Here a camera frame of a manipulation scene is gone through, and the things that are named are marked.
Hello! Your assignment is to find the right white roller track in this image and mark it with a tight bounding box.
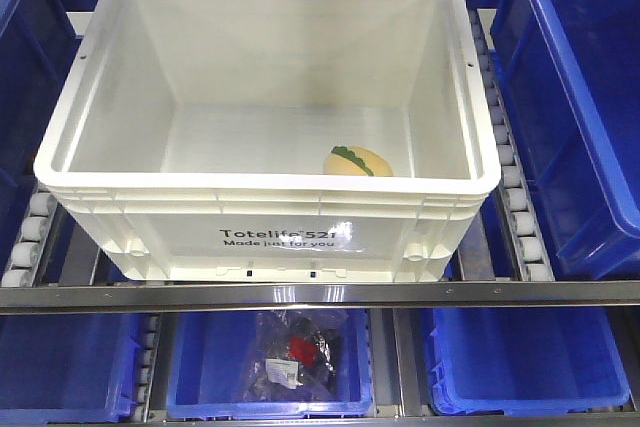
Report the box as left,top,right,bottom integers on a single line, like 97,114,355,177
469,9,555,282

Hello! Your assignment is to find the blue bin lower left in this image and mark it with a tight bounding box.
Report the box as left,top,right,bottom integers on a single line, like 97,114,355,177
1,313,147,425

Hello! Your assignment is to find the blue bin lower middle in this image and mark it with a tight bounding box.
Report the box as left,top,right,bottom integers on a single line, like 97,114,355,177
166,309,372,420

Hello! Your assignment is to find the blue bin upper left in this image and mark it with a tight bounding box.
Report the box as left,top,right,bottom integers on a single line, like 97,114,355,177
1,0,97,262

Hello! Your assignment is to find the white plastic tote box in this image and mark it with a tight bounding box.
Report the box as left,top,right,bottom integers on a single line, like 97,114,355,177
34,0,501,283

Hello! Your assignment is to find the white roller track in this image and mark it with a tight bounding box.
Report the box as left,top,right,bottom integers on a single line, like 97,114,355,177
469,9,555,282
1,182,58,288

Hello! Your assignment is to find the blue bin upper right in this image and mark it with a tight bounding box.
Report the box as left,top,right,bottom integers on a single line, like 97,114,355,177
467,0,639,280

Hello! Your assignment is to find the blue bin lower right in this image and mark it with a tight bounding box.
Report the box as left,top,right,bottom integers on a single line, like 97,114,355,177
419,307,631,416

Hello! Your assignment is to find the yellow plush ball green crest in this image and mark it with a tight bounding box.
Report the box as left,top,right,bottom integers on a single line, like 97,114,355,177
323,146,394,177

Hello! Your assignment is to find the left white roller track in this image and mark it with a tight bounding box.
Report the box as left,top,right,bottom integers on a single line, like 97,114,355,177
1,182,58,288

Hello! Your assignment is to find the blue bin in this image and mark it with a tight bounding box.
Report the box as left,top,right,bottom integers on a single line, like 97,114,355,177
1,313,147,425
467,0,639,280
419,307,631,416
166,309,372,420
1,0,97,262

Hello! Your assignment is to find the steel shelf front rail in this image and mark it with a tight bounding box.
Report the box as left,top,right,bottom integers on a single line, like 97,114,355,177
1,281,639,315

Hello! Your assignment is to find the clear bag of parts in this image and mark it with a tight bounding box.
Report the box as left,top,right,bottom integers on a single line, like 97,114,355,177
242,309,349,402

